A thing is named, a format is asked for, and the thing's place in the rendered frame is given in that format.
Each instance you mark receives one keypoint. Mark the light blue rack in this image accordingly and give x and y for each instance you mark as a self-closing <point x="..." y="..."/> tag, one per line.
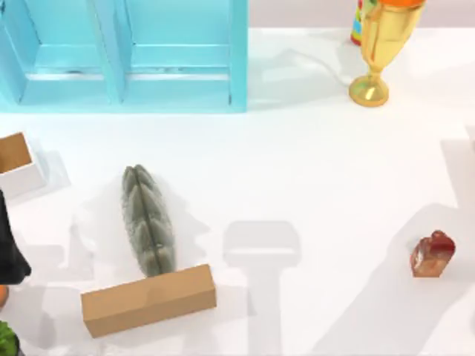
<point x="178" y="55"/>

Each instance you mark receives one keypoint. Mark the colourful can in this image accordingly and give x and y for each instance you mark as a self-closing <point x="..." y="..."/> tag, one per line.
<point x="357" y="26"/>

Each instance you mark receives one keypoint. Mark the gold trophy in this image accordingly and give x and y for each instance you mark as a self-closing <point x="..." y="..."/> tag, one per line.
<point x="386" y="41"/>

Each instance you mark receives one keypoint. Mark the brown and red bread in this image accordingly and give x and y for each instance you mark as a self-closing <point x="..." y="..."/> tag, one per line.
<point x="432" y="254"/>

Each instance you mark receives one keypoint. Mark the white and brown box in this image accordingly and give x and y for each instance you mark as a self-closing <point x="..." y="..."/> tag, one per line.
<point x="18" y="167"/>

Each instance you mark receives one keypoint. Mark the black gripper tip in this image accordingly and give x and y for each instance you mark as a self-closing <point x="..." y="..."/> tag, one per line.
<point x="13" y="248"/>

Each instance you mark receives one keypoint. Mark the orange round object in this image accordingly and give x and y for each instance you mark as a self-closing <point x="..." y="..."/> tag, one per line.
<point x="2" y="296"/>

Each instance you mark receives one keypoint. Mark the green plant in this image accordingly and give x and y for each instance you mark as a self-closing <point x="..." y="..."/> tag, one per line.
<point x="6" y="339"/>

